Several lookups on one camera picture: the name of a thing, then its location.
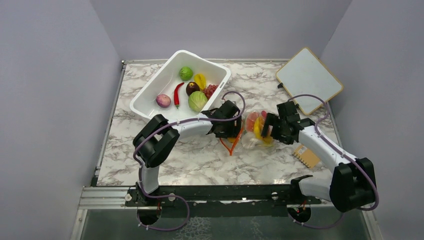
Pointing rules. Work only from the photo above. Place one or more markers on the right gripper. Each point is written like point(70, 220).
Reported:
point(273, 120)

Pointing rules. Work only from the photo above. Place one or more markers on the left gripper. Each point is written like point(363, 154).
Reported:
point(234, 132)

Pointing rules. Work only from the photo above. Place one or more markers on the clear zip top bag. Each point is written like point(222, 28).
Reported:
point(245, 140)

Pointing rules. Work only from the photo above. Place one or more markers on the white plastic bin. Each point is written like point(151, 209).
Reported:
point(165, 92)

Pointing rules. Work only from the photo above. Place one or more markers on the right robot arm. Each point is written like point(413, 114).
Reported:
point(353, 182)

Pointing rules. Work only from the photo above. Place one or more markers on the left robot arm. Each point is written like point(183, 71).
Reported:
point(154, 143)

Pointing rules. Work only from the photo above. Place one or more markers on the red chili in bag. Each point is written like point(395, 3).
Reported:
point(264, 114)

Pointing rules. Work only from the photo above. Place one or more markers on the red grapes bunch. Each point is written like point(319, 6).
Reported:
point(209, 90)

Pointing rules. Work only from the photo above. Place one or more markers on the green cabbage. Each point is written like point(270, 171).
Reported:
point(197, 100)

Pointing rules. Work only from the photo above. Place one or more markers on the small yellow notebook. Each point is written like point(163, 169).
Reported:
point(306, 156)

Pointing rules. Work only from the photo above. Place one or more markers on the dark purple fruit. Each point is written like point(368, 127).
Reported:
point(192, 87)

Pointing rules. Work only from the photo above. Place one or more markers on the yellow bell pepper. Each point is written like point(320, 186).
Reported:
point(200, 80)

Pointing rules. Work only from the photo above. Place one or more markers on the red chili pepper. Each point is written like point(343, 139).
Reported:
point(176, 98)

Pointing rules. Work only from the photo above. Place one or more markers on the small green lime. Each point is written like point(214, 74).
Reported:
point(186, 73)

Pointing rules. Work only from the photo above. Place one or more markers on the purple onion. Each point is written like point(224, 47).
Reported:
point(163, 100)

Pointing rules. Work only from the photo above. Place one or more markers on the white board wooden frame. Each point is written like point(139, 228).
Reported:
point(304, 73)

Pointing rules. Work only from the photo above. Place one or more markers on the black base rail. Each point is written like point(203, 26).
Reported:
point(203, 200)

